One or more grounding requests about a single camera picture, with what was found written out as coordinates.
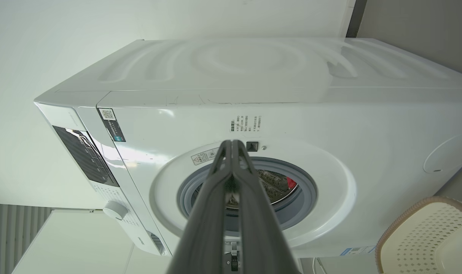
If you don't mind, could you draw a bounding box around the white front-load washing machine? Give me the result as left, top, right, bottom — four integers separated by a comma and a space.
34, 37, 462, 259

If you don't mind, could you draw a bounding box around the printed text label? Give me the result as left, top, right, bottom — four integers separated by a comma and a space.
229, 115, 263, 134

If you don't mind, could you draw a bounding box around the thin white cable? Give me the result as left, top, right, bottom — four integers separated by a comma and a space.
312, 258, 329, 274

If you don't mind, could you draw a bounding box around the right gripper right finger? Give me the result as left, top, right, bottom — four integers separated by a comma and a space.
231, 140, 302, 274

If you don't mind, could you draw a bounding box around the stainless steel washing machine drum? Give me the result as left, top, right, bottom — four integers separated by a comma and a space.
225, 169, 300, 210

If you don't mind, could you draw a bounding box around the white cabinet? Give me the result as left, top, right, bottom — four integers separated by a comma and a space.
12, 209, 171, 274

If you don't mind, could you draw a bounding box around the grey rubber door gasket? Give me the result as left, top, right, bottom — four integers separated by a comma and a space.
177, 157, 318, 233

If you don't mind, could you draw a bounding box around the grey slatted panel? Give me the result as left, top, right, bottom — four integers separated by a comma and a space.
0, 203, 56, 274

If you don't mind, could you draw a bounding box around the grey warning sticker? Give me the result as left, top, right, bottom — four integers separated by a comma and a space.
190, 148, 220, 166

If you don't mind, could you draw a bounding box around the white round control knob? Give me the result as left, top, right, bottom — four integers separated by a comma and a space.
103, 201, 129, 221

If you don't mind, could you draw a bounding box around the black washing machine control panel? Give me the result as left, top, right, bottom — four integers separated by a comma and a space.
52, 126, 120, 188

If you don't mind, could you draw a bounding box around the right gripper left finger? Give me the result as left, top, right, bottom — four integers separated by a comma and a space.
166, 140, 233, 274

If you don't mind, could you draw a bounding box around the dark QR code sticker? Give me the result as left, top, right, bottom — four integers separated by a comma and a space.
98, 108, 126, 142

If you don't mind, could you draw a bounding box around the cream perforated laundry basket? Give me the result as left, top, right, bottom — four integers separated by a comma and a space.
375, 196, 462, 274

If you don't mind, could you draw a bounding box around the blue energy label sticker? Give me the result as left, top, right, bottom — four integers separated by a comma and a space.
339, 245, 376, 256

